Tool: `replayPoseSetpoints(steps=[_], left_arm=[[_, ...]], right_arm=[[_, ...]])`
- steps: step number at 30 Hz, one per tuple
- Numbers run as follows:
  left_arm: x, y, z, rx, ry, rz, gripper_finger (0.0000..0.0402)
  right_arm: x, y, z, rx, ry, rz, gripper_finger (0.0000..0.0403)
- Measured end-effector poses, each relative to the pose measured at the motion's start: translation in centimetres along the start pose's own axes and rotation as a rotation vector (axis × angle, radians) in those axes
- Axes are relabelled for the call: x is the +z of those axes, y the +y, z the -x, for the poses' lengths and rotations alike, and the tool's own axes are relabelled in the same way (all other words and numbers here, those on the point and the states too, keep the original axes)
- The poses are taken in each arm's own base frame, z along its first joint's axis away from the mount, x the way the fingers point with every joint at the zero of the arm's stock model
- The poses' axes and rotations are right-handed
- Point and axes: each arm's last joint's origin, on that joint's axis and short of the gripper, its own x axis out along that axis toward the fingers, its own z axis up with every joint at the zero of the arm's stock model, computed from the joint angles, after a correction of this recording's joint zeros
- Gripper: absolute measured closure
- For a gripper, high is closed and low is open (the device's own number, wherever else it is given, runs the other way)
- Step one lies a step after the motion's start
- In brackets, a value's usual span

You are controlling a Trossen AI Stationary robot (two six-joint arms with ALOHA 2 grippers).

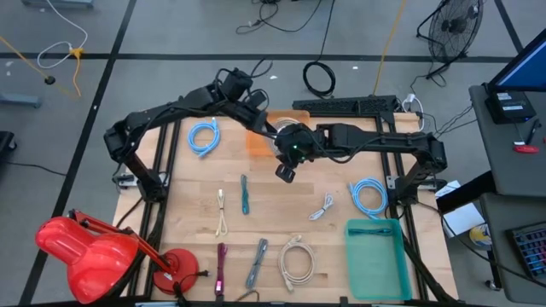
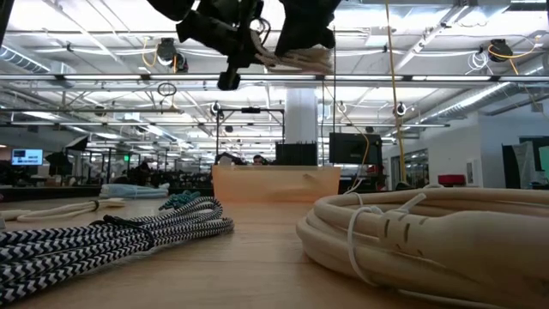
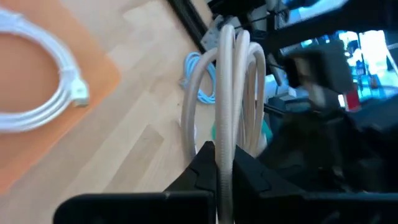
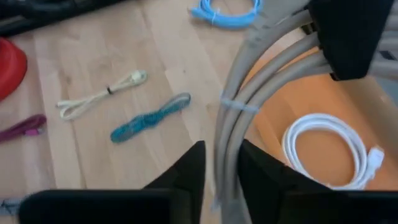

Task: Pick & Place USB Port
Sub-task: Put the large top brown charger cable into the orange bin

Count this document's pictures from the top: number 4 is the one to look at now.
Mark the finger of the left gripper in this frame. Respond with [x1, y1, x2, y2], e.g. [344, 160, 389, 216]
[309, 0, 394, 81]

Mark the cream usb cable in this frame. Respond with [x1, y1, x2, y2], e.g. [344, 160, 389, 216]
[55, 69, 149, 121]

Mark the black aluminium table frame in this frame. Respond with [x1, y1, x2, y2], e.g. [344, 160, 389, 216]
[0, 0, 127, 37]

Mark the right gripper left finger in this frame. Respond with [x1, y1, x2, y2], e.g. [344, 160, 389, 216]
[18, 140, 206, 224]

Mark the light blue cable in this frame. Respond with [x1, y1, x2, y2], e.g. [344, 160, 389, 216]
[188, 0, 265, 31]

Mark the beige ethernet cable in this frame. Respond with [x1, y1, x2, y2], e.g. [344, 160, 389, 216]
[212, 0, 398, 224]

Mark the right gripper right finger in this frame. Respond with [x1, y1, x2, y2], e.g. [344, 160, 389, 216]
[238, 139, 398, 224]

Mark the white braided cable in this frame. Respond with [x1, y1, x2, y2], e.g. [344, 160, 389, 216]
[281, 112, 386, 191]

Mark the red desk lamp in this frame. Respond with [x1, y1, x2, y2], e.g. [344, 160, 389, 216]
[0, 37, 28, 102]

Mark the maroon usb cable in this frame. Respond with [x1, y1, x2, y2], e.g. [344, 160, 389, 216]
[0, 113, 47, 143]

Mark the orange plastic bin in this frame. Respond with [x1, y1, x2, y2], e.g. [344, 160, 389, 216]
[242, 46, 398, 192]

